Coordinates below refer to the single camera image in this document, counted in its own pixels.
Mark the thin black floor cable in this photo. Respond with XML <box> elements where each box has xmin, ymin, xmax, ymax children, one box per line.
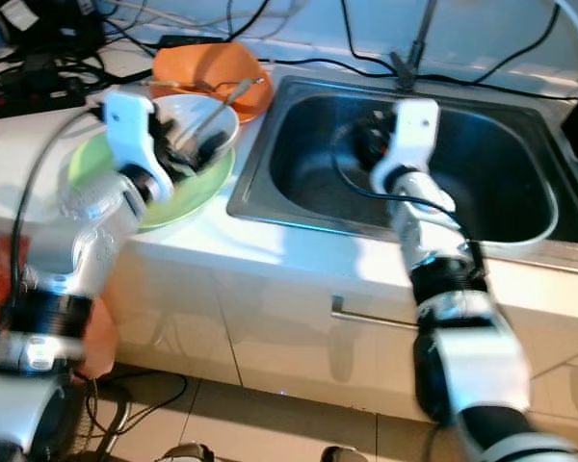
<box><xmin>125</xmin><ymin>371</ymin><xmax>194</xmax><ymax>415</ymax></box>

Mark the black floor fan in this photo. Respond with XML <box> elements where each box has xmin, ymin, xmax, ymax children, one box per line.
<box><xmin>72</xmin><ymin>380</ymin><xmax>136</xmax><ymax>462</ymax></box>

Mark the black power strip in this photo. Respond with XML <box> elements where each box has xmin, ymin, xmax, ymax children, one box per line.
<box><xmin>0</xmin><ymin>77</ymin><xmax>97</xmax><ymax>121</ymax></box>

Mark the light green plate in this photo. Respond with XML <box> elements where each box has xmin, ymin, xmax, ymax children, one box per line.
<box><xmin>67</xmin><ymin>130</ymin><xmax>237</xmax><ymax>230</ymax></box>

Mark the black wall power cable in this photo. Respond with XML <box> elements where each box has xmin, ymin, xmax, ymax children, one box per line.
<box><xmin>339</xmin><ymin>0</ymin><xmax>396</xmax><ymax>73</ymax></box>

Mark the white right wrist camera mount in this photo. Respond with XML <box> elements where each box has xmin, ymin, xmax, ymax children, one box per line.
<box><xmin>387</xmin><ymin>96</ymin><xmax>442</xmax><ymax>189</ymax></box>

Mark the grey sink faucet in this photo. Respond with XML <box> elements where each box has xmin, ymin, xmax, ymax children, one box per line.
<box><xmin>390</xmin><ymin>0</ymin><xmax>439</xmax><ymax>92</ymax></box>

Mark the silver cabinet door handle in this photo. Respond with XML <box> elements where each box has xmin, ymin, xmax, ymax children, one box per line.
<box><xmin>330</xmin><ymin>296</ymin><xmax>420</xmax><ymax>333</ymax></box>

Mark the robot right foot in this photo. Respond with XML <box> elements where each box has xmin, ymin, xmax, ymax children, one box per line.
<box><xmin>320</xmin><ymin>446</ymin><xmax>367</xmax><ymax>462</ymax></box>

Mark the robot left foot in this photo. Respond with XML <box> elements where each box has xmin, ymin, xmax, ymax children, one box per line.
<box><xmin>162</xmin><ymin>443</ymin><xmax>218</xmax><ymax>462</ymax></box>

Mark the orange plastic bag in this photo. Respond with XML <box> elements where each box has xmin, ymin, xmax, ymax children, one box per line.
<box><xmin>0</xmin><ymin>236</ymin><xmax>121</xmax><ymax>381</ymax></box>

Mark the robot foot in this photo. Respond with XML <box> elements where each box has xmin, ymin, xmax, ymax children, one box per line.
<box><xmin>162</xmin><ymin>443</ymin><xmax>218</xmax><ymax>462</ymax></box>
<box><xmin>320</xmin><ymin>446</ymin><xmax>367</xmax><ymax>462</ymax></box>

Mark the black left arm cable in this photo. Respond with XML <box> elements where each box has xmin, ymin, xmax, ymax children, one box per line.
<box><xmin>10</xmin><ymin>106</ymin><xmax>112</xmax><ymax>367</ymax></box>

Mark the white sink cabinet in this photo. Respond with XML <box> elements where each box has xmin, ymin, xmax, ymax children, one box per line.
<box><xmin>0</xmin><ymin>217</ymin><xmax>578</xmax><ymax>434</ymax></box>

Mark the black power adapter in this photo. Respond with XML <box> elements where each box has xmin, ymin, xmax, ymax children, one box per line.
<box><xmin>0</xmin><ymin>0</ymin><xmax>107</xmax><ymax>54</ymax></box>

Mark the orange bowl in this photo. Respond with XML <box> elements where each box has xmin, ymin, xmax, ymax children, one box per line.
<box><xmin>149</xmin><ymin>41</ymin><xmax>274</xmax><ymax>124</ymax></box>

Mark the silver spoon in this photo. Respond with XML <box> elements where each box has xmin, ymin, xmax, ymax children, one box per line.
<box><xmin>183</xmin><ymin>77</ymin><xmax>256</xmax><ymax>150</ymax></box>

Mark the stainless steel sink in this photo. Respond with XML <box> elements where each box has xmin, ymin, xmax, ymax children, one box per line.
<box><xmin>226</xmin><ymin>75</ymin><xmax>578</xmax><ymax>246</ymax></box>

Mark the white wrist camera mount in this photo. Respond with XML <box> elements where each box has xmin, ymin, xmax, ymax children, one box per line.
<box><xmin>104</xmin><ymin>89</ymin><xmax>165</xmax><ymax>179</ymax></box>
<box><xmin>387</xmin><ymin>96</ymin><xmax>442</xmax><ymax>189</ymax></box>

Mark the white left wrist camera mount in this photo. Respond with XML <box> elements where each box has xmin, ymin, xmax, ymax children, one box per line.
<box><xmin>104</xmin><ymin>89</ymin><xmax>165</xmax><ymax>179</ymax></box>

